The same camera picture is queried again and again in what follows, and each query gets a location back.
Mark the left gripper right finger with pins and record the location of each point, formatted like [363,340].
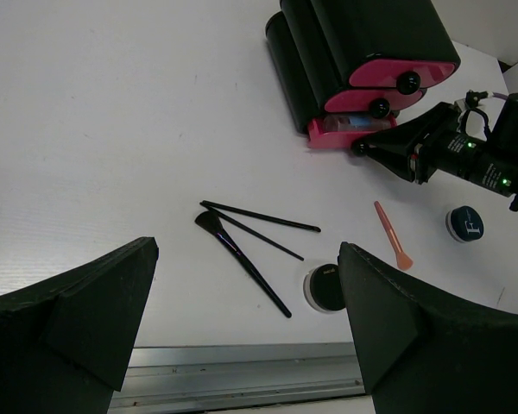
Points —
[423,350]

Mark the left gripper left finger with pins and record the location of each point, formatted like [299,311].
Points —
[66,342]

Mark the pink drawer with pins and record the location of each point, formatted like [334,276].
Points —
[319,140]
[376,101]
[386,73]

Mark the pink top drawer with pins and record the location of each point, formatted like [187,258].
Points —
[386,73]

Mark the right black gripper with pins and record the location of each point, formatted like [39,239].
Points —
[479,145]

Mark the pink bottom drawer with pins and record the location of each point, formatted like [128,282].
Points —
[319,140]

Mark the black angled powder brush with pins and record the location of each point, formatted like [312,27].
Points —
[210,222]

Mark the aluminium front rail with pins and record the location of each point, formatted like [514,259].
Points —
[218,378]

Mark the black round compact jar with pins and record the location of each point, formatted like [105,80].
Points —
[322,289]

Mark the blue lid cream jar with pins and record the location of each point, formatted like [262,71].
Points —
[464,224]

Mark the orange silicone applicator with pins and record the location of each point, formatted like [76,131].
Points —
[403,261]

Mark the thin black eyeliner brush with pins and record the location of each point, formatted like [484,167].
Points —
[256,234]

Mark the thin black makeup brush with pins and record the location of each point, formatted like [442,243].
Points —
[263,217]

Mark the black drawer organizer case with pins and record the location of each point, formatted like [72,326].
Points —
[317,44]

